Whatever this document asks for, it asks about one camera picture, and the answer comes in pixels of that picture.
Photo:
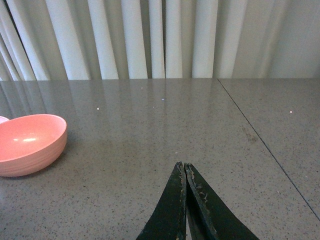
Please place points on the white pleated curtain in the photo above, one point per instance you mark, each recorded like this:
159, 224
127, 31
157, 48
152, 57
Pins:
45, 40

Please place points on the pink plate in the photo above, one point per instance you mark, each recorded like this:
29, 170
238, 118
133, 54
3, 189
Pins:
3, 119

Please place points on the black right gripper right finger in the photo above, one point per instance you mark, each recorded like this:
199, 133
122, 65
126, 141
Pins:
209, 217

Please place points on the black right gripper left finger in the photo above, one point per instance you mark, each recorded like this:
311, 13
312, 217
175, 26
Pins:
168, 220

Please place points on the pink bowl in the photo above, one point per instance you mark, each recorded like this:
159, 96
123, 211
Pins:
30, 143

